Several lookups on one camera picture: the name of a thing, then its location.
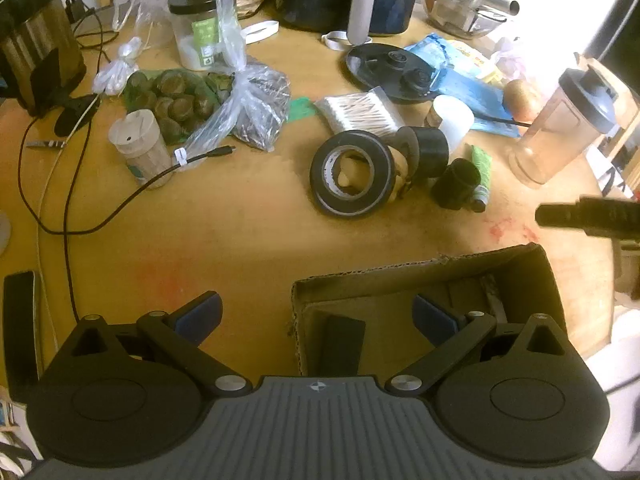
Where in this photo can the glass bowl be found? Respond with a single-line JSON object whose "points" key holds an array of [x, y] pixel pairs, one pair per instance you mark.
{"points": [[460, 15]]}

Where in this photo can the black plastic tube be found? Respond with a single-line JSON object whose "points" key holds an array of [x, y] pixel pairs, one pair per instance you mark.
{"points": [[455, 185]]}

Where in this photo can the yellow toy figure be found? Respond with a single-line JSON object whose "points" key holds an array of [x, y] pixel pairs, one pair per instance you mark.
{"points": [[400, 183]]}

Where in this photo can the pack of cotton swabs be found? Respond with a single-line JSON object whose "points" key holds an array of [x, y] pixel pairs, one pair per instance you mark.
{"points": [[360, 112]]}

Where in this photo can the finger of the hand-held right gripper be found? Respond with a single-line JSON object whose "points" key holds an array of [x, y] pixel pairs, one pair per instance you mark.
{"points": [[580, 215]]}

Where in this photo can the wooden chair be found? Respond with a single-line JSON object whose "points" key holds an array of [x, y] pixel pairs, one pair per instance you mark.
{"points": [[627, 125]]}

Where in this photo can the crumpled clear plastic bag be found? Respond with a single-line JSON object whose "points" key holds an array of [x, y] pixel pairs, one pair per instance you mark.
{"points": [[510, 57]]}

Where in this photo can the brown cardboard box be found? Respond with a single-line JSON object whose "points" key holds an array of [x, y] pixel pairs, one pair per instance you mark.
{"points": [[380, 280]]}

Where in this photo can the black round lid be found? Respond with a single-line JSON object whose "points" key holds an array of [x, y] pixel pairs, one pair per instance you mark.
{"points": [[375, 67]]}

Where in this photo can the toothpick container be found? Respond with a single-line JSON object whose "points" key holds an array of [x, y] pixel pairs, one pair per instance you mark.
{"points": [[142, 155]]}

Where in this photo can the green tape piece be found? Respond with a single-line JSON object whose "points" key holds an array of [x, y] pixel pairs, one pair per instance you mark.
{"points": [[300, 108]]}

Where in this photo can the large black tape roll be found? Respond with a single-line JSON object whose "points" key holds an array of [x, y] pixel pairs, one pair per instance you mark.
{"points": [[325, 190]]}

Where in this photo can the light blue splash packet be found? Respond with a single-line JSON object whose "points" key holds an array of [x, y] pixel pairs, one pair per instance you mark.
{"points": [[435, 50]]}

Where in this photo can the bag of green round fruit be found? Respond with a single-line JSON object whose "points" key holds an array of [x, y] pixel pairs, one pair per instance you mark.
{"points": [[175, 105]]}

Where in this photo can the clear shaker bottle grey lid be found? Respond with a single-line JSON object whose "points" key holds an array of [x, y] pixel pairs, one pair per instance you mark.
{"points": [[560, 135]]}

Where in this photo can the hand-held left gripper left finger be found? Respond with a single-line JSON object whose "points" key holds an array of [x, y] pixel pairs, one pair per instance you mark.
{"points": [[199, 317]]}

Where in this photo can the knotted white plastic bag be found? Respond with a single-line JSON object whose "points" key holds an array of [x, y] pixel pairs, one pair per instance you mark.
{"points": [[117, 67]]}

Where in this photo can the black power adapter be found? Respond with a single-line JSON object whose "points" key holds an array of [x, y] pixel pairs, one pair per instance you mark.
{"points": [[75, 4]]}

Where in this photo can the yellow packet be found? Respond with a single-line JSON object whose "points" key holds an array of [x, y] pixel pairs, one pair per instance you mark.
{"points": [[480, 60]]}

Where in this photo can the brown onion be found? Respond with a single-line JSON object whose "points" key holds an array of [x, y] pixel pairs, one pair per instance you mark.
{"points": [[522, 99]]}

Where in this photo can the metal tube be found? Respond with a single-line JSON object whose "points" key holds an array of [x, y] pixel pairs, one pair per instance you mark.
{"points": [[500, 4]]}

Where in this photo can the clear jar black lid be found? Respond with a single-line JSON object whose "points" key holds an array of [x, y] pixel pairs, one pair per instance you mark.
{"points": [[192, 35]]}

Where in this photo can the black rectangular block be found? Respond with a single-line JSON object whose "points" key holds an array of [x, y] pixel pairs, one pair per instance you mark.
{"points": [[340, 345]]}

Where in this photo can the steel electric kettle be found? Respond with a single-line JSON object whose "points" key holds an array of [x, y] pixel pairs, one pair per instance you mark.
{"points": [[30, 35]]}

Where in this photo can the small black oval object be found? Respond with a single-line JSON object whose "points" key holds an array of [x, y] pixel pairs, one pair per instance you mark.
{"points": [[75, 115]]}

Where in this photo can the white band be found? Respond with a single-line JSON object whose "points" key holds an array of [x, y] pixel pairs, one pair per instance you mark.
{"points": [[260, 31], [335, 40]]}

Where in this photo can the black phone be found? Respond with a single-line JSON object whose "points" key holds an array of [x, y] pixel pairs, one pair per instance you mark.
{"points": [[20, 330]]}

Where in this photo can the clear bag of dark bits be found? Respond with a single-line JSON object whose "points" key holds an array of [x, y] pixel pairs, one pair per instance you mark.
{"points": [[260, 105]]}

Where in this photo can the pile of printed papers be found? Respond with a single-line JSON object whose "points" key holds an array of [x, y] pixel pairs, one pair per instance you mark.
{"points": [[7, 417]]}

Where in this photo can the small black tape roll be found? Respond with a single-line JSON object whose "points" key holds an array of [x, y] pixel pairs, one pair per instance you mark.
{"points": [[430, 152]]}

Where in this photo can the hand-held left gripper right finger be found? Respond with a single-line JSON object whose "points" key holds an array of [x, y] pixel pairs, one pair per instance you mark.
{"points": [[434, 317]]}

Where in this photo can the metal tweezers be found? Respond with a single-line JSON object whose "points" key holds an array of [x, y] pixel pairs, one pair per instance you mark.
{"points": [[47, 144]]}

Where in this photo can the large blue packet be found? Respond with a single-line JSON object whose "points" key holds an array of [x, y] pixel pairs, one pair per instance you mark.
{"points": [[470, 95]]}

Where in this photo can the white plastic spool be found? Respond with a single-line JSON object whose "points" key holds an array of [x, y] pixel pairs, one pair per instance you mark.
{"points": [[454, 120]]}

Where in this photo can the grey round dish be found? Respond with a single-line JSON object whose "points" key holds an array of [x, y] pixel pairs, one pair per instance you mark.
{"points": [[3, 232]]}

